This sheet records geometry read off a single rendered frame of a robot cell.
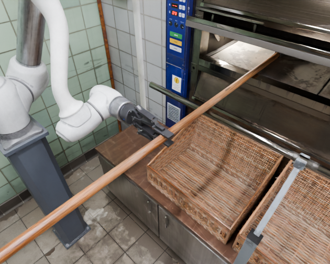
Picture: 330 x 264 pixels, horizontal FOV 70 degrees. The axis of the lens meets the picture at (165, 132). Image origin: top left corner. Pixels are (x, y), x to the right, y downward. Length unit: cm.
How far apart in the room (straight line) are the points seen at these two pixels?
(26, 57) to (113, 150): 79
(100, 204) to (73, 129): 126
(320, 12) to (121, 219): 176
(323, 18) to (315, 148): 56
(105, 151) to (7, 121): 69
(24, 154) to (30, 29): 56
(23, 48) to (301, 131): 130
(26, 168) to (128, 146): 66
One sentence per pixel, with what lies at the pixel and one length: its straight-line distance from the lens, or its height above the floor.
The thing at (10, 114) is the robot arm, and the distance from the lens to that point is 119.
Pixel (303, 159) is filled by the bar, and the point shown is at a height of 117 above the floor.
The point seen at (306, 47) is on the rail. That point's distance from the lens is 99.
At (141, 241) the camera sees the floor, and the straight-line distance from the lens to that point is 192.
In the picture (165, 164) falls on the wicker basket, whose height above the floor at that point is 62.
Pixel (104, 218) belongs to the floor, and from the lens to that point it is 205.
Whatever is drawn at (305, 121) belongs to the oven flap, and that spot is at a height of 106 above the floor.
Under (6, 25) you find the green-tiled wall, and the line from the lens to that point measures 174.
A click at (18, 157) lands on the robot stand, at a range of 130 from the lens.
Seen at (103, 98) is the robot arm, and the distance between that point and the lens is 98.
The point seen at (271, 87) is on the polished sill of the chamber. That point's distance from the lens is 125.
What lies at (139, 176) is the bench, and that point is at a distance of 149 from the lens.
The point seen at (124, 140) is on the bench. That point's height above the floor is 58.
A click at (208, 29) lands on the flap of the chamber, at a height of 140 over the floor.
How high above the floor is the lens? 176
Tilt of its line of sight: 42 degrees down
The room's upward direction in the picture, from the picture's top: straight up
